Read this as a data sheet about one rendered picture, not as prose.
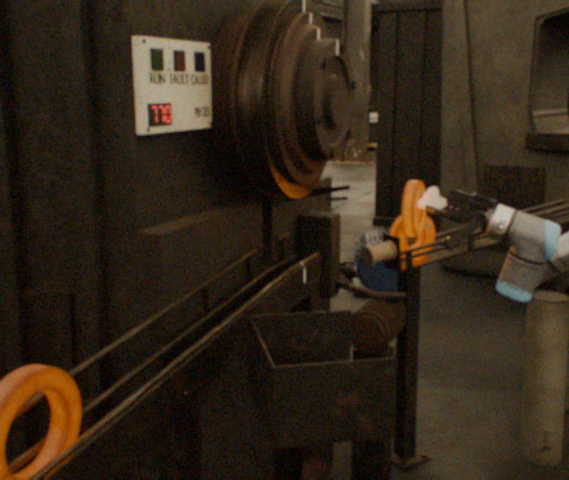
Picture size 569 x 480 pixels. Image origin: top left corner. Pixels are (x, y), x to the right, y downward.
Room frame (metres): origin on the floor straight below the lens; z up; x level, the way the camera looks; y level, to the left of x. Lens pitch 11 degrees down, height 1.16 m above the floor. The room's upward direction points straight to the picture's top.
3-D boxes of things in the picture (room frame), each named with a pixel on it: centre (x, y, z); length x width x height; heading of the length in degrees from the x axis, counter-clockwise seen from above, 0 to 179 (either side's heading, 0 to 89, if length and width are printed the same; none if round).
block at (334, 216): (2.02, -0.09, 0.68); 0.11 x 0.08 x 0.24; 67
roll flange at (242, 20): (1.83, 0.07, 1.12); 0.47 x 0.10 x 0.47; 157
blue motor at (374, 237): (4.03, -0.52, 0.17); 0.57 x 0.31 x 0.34; 177
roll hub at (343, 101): (1.76, -0.09, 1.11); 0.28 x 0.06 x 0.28; 157
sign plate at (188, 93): (1.53, 0.23, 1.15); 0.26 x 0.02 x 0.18; 157
